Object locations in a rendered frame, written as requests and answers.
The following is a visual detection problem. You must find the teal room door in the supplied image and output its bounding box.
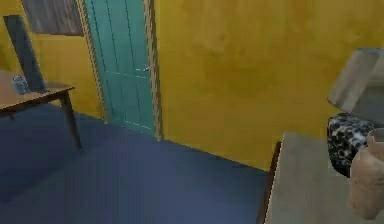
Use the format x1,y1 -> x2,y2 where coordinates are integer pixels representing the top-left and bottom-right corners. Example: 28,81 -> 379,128
83,0 -> 158,137

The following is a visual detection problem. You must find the grey top side table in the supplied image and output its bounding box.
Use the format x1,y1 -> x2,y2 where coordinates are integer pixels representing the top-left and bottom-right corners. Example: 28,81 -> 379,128
256,131 -> 384,224

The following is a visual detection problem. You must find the black and white speckled lamp base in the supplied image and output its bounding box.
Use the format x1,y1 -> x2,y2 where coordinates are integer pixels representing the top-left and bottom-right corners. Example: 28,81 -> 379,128
326,112 -> 376,179

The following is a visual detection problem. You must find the brown wooden table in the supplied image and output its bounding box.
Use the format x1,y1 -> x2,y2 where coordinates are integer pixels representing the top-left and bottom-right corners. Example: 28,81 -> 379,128
0,69 -> 84,152

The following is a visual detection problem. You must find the grey table lamp shade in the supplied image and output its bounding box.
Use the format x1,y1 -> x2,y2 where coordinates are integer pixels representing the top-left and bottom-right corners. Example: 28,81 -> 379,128
327,47 -> 384,126

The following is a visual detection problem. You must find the small blue-grey cup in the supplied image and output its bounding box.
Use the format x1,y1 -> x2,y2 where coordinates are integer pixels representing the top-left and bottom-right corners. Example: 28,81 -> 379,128
11,74 -> 31,96

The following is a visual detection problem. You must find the dark blue upright panel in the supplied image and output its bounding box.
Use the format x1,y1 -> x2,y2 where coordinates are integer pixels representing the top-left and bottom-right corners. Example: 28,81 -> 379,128
3,14 -> 50,94

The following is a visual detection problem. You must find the beige clay vase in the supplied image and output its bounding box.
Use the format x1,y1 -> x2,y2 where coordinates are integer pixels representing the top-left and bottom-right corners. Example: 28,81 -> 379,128
347,127 -> 384,221

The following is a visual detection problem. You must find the grey framed wall picture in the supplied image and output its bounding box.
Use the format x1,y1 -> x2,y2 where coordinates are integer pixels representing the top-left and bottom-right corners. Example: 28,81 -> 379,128
20,0 -> 85,37

